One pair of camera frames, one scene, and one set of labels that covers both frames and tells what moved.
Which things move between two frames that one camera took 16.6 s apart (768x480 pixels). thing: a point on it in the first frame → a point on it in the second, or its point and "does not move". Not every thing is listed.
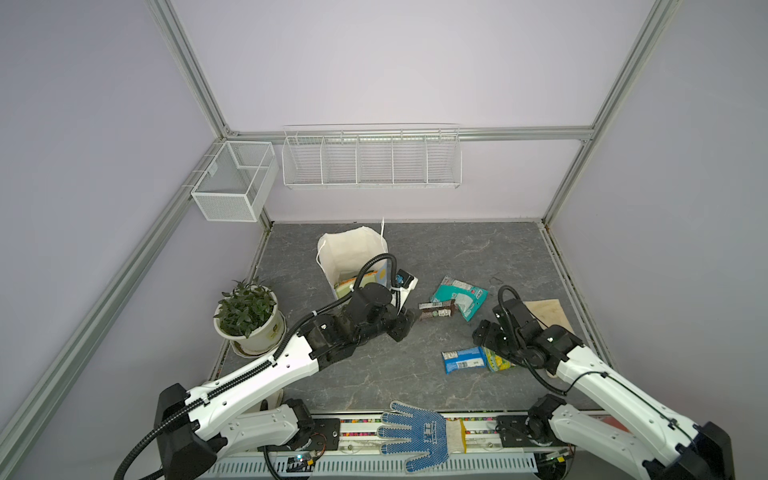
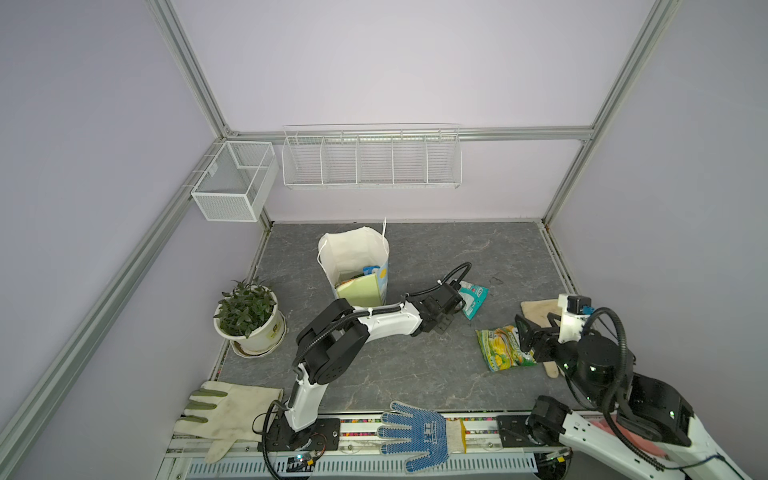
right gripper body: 495,340 → 551,349
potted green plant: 249,319 does not move
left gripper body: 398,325 → 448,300
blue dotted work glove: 430,432 does not move
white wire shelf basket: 378,158 does not move
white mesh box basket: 238,182 does not move
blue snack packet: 464,359 → 368,270
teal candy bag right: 468,298 does not move
